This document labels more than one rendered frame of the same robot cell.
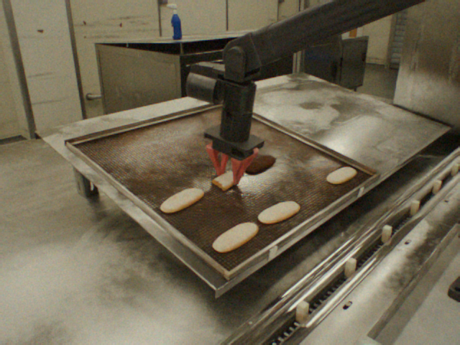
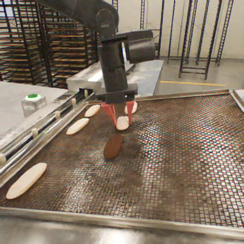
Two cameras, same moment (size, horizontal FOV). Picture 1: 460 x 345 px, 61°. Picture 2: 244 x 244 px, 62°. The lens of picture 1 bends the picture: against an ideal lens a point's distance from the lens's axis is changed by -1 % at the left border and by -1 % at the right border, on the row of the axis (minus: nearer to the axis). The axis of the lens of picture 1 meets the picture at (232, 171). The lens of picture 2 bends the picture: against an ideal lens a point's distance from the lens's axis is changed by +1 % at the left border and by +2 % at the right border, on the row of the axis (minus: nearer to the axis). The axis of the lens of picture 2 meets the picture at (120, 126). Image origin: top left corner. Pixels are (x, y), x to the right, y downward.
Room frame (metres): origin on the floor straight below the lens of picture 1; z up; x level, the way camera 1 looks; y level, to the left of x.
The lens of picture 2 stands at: (1.16, -0.24, 1.17)
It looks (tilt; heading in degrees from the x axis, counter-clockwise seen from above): 28 degrees down; 150
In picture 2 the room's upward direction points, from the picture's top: straight up
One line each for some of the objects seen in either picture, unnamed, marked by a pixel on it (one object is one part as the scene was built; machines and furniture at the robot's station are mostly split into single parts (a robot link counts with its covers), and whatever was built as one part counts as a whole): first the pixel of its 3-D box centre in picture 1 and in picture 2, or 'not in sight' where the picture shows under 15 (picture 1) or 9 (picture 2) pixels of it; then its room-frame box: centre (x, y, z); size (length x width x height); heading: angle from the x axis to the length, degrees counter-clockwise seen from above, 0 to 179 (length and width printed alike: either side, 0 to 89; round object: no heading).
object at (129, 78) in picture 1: (230, 90); not in sight; (3.43, 0.01, 0.51); 1.93 x 1.05 x 1.02; 136
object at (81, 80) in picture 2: not in sight; (117, 62); (-0.21, 0.51, 0.89); 1.25 x 0.18 x 0.09; 136
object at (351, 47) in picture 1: (313, 69); not in sight; (5.19, -1.04, 0.40); 1.30 x 0.85 x 0.80; 136
